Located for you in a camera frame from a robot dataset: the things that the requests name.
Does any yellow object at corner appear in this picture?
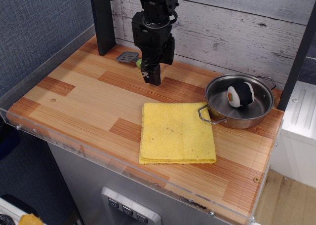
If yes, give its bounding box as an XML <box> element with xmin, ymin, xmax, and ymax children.
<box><xmin>18</xmin><ymin>214</ymin><xmax>44</xmax><ymax>225</ymax></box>

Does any dark right vertical post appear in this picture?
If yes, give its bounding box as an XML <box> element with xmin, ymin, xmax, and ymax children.
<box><xmin>278</xmin><ymin>11</ymin><xmax>316</xmax><ymax>112</ymax></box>

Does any plush sushi roll toy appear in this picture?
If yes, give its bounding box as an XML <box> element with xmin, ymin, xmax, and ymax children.
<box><xmin>227</xmin><ymin>82</ymin><xmax>254</xmax><ymax>108</ymax></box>

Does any silver toy fridge front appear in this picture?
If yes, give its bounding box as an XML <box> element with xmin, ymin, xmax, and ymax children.
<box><xmin>49</xmin><ymin>144</ymin><xmax>249</xmax><ymax>225</ymax></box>

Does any dark grey vertical post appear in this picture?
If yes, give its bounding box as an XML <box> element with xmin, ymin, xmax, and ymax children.
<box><xmin>91</xmin><ymin>0</ymin><xmax>116</xmax><ymax>56</ymax></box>

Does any white toy appliance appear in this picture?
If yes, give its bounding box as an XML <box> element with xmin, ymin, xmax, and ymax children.
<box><xmin>270</xmin><ymin>81</ymin><xmax>316</xmax><ymax>187</ymax></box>

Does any grey spatula with green handle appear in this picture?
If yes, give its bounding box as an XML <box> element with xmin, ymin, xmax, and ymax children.
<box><xmin>117</xmin><ymin>51</ymin><xmax>142</xmax><ymax>69</ymax></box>

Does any stainless steel pan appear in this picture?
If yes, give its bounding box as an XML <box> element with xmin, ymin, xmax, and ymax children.
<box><xmin>197</xmin><ymin>74</ymin><xmax>276</xmax><ymax>129</ymax></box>

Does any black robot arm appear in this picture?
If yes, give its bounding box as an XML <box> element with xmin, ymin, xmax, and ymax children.
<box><xmin>91</xmin><ymin>0</ymin><xmax>179</xmax><ymax>86</ymax></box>

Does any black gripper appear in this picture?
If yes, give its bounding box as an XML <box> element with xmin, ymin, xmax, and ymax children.
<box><xmin>132</xmin><ymin>11</ymin><xmax>175</xmax><ymax>85</ymax></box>

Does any yellow folded cloth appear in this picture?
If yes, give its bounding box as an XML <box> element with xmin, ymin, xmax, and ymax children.
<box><xmin>139</xmin><ymin>102</ymin><xmax>217</xmax><ymax>165</ymax></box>

